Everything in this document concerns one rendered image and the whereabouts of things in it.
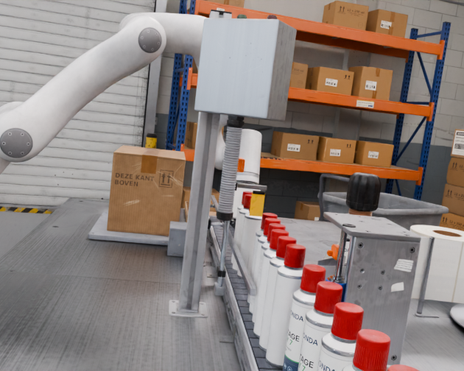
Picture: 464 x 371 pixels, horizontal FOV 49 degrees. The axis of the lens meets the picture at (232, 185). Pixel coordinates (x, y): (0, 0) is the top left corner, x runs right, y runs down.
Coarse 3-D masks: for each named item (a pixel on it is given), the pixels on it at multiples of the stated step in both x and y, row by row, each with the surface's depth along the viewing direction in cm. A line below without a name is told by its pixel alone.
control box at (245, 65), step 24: (216, 24) 103; (240, 24) 101; (264, 24) 98; (216, 48) 104; (240, 48) 101; (264, 48) 99; (288, 48) 103; (216, 72) 104; (240, 72) 102; (264, 72) 99; (288, 72) 105; (216, 96) 104; (240, 96) 102; (264, 96) 99
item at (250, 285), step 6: (216, 204) 185; (216, 210) 179; (222, 222) 156; (228, 234) 141; (228, 240) 138; (234, 246) 129; (234, 252) 125; (240, 258) 119; (240, 264) 114; (240, 270) 113; (246, 270) 110; (246, 276) 106; (246, 282) 104; (252, 282) 103; (252, 288) 99; (252, 294) 99
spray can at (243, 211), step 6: (246, 198) 134; (246, 204) 134; (240, 210) 135; (246, 210) 134; (240, 216) 134; (240, 222) 134; (240, 228) 134; (240, 234) 134; (240, 240) 134; (240, 246) 134; (234, 258) 136; (234, 264) 136; (234, 270) 136
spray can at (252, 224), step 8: (248, 216) 128; (256, 216) 128; (248, 224) 128; (256, 224) 128; (248, 232) 129; (248, 240) 129; (248, 248) 129; (248, 256) 129; (248, 264) 130; (240, 272) 131
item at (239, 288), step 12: (216, 216) 204; (216, 228) 183; (228, 252) 153; (228, 264) 141; (228, 276) 136; (240, 288) 123; (240, 300) 115; (240, 312) 109; (252, 324) 103; (252, 336) 97; (252, 348) 93; (264, 360) 88
